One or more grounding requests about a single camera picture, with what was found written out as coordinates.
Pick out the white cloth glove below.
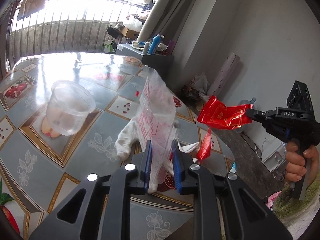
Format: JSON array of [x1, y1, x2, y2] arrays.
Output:
[[115, 117, 150, 161]]

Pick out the red foil wrapper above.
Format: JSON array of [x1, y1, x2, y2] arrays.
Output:
[[197, 95, 253, 130]]

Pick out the clear plastic printed bag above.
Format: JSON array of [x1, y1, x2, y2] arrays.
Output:
[[135, 67, 177, 193]]

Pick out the clear plastic cup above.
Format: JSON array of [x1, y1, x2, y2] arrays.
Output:
[[46, 81, 96, 136]]

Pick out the floor trash pile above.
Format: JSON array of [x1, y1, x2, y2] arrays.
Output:
[[180, 72, 210, 113]]

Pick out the person's right hand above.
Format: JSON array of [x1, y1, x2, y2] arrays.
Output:
[[285, 141, 319, 186]]

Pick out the empty water jug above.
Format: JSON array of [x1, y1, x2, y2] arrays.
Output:
[[238, 97, 257, 105]]

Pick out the red torn wrapper piece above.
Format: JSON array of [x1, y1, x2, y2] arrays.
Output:
[[197, 128, 212, 162]]

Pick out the white water dispenser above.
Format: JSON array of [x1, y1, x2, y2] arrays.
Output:
[[261, 139, 286, 173]]

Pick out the pink rolled mat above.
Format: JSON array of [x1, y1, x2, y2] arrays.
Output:
[[207, 53, 240, 97]]

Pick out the fruit pattern tablecloth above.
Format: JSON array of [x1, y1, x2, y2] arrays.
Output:
[[0, 52, 235, 240]]

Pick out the grey cabinet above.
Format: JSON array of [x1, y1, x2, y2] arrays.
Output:
[[116, 44, 174, 81]]

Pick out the blue bottle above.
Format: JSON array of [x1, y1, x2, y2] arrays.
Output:
[[148, 34, 164, 55]]

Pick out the cardboard box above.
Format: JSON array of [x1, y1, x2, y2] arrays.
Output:
[[120, 27, 139, 40]]

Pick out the beige curtain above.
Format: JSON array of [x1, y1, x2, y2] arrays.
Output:
[[137, 0, 196, 43]]

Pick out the balcony railing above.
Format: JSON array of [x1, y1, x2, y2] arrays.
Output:
[[9, 0, 142, 62]]

